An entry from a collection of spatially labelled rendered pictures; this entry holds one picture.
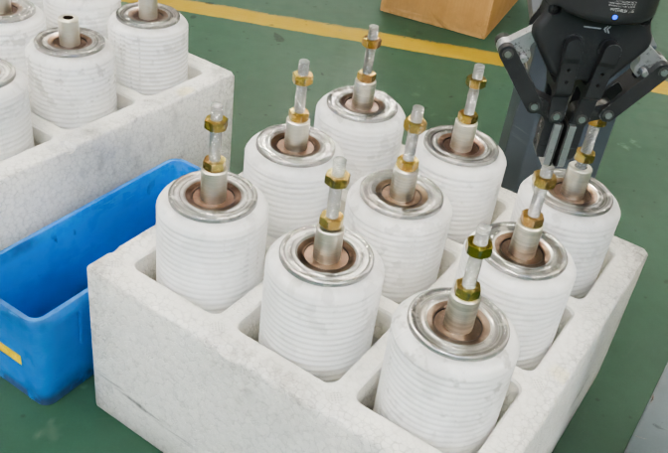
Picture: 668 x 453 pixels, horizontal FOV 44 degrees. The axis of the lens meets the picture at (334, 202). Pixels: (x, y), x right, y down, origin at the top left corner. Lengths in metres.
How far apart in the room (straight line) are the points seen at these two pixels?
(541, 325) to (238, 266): 0.26
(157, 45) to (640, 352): 0.68
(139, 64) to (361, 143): 0.31
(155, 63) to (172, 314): 0.40
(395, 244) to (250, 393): 0.17
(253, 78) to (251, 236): 0.80
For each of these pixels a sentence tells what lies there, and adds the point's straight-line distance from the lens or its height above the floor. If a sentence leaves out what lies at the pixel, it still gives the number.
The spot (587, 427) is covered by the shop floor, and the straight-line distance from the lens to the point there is 0.94.
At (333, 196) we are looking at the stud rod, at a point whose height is 0.31.
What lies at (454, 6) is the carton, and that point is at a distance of 1.77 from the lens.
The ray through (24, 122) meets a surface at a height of 0.21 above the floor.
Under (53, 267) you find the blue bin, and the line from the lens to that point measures 0.93.
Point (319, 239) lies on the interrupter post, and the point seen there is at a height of 0.27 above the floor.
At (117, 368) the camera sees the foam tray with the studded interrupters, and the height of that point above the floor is 0.08.
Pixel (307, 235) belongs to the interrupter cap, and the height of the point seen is 0.25.
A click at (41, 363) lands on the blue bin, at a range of 0.84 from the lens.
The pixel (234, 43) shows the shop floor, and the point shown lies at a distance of 1.60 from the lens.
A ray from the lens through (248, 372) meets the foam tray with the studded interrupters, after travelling 0.66.
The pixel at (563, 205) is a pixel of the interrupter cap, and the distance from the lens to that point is 0.78.
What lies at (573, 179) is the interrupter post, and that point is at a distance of 0.79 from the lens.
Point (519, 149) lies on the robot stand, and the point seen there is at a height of 0.12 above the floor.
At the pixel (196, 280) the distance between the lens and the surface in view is 0.71.
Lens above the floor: 0.65
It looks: 34 degrees down
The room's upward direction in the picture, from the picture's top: 8 degrees clockwise
